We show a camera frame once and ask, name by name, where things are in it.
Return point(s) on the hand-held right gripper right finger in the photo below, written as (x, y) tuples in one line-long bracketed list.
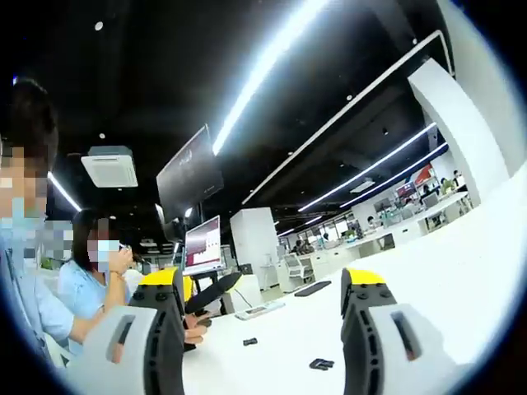
[(387, 354)]

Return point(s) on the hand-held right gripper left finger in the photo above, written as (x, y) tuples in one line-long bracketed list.
[(136, 341)]

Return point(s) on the black plastic buckle socket part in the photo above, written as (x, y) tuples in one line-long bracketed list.
[(250, 341)]

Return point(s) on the black pronged plastic buckle part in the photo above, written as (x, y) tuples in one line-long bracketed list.
[(322, 364)]

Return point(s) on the white box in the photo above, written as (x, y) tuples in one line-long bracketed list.
[(245, 294)]

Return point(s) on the computer monitor with red screen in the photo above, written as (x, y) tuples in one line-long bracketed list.
[(203, 247)]

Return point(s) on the flat white device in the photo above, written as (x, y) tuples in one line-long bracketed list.
[(260, 310)]

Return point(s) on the white square pillar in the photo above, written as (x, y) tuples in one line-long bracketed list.
[(253, 238)]

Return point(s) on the white office chair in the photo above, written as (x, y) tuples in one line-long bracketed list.
[(298, 267)]

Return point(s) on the black keyboard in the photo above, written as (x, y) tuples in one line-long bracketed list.
[(313, 288)]

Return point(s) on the person in light blue shirt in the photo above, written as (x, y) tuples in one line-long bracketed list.
[(33, 304)]

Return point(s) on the hanging dark display screen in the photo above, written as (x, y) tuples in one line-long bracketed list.
[(189, 177)]

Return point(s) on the white ceiling air conditioner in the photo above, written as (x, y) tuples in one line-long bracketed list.
[(110, 166)]

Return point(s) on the long ceiling light strip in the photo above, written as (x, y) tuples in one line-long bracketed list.
[(263, 82)]

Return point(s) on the large white column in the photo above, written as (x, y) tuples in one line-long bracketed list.
[(461, 136)]

